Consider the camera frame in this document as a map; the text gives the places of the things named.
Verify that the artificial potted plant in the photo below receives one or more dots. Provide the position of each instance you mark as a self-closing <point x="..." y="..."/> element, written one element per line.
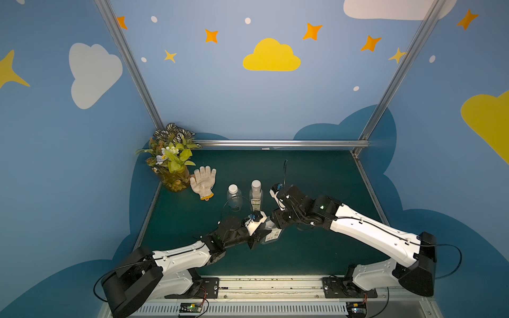
<point x="170" y="151"/>

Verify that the table rail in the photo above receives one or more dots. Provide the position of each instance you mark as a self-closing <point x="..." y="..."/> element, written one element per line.
<point x="354" y="153"/>
<point x="147" y="219"/>

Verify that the round clear plastic bottle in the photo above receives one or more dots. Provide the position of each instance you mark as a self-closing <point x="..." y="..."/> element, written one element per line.
<point x="235" y="201"/>

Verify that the white knitted work glove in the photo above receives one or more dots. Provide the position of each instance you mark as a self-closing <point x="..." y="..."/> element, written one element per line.
<point x="202" y="182"/>

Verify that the right aluminium frame post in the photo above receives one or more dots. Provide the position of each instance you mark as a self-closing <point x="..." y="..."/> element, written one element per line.
<point x="424" y="31"/>

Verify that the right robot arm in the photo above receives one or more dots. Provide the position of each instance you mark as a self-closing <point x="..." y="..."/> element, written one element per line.
<point x="412" y="258"/>

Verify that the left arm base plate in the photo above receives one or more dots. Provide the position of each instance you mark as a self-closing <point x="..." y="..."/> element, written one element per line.
<point x="207" y="288"/>

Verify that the right circuit board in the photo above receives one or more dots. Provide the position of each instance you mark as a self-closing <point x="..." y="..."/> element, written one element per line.
<point x="356" y="310"/>

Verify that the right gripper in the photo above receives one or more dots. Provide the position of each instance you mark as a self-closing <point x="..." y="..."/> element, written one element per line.
<point x="287" y="199"/>

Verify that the white bottle cap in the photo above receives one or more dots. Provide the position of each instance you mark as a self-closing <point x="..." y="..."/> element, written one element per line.
<point x="233" y="189"/>
<point x="256" y="185"/>

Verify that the circuit board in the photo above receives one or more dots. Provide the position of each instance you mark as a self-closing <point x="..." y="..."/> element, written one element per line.
<point x="191" y="308"/>
<point x="356" y="310"/>

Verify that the right side table rail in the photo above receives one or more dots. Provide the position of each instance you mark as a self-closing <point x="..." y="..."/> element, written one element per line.
<point x="354" y="153"/>

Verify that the tall clear labelled bottle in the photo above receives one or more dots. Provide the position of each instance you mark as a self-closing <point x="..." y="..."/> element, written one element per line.
<point x="256" y="199"/>

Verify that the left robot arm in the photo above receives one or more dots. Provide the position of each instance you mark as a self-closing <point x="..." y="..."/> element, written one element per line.
<point x="147" y="274"/>

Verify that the aluminium back rail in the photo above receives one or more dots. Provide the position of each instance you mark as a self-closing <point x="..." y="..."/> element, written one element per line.
<point x="284" y="143"/>

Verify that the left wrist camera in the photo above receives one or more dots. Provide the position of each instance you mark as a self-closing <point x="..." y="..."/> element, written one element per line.
<point x="254" y="220"/>

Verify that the left side table rail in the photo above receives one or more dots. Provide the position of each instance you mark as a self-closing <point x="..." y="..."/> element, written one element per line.
<point x="147" y="219"/>

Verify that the left circuit board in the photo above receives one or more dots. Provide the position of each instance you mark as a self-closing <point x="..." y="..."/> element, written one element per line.
<point x="191" y="308"/>

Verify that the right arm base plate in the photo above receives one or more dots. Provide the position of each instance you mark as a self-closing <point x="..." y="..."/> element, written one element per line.
<point x="335" y="288"/>

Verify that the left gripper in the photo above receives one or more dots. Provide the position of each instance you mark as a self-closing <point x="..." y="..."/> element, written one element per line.
<point x="254" y="236"/>

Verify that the square clear plastic bottle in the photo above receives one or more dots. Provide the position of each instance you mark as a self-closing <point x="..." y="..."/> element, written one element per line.
<point x="274" y="234"/>

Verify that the left aluminium frame post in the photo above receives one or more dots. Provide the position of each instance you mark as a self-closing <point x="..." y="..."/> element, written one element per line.
<point x="107" y="12"/>

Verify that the aluminium frame post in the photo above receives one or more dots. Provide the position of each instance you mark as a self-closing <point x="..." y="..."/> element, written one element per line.
<point x="424" y="31"/>
<point x="107" y="12"/>

